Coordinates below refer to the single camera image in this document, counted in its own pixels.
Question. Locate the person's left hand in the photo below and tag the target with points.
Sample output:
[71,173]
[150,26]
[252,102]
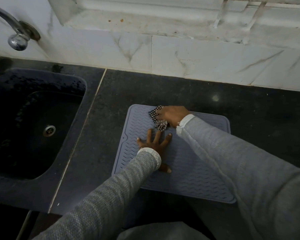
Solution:
[155,146]

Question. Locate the person's right hand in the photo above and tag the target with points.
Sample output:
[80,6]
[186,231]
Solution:
[173,116]

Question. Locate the person's left little finger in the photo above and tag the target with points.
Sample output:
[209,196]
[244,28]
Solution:
[141,142]

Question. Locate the person's right fingers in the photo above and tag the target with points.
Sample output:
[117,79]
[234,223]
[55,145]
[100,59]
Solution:
[161,114]

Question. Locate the person's left middle finger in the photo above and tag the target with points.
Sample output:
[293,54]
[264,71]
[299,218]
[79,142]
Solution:
[158,137]

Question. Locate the person's left thumb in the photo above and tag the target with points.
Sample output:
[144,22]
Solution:
[165,169]

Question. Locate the black white checkered cloth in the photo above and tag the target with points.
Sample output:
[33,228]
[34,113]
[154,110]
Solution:
[153,113]

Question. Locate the grey ribbed silicone drying mat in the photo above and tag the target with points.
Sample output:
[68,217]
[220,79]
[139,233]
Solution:
[190,169]

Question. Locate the person's left forearm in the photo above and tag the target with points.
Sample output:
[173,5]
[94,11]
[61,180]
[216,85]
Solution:
[110,197]

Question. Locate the person's right forearm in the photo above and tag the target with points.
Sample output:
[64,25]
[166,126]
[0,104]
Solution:
[240,172]

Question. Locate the grey sweater body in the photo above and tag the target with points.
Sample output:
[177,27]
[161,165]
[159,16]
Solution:
[162,232]

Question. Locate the metal sink drain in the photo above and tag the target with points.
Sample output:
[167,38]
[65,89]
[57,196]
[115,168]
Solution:
[49,130]

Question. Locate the black stone kitchen sink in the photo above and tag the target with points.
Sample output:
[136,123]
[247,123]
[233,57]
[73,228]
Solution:
[27,117]

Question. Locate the chrome wall faucet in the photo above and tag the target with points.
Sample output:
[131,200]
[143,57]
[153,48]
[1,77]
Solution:
[17,38]

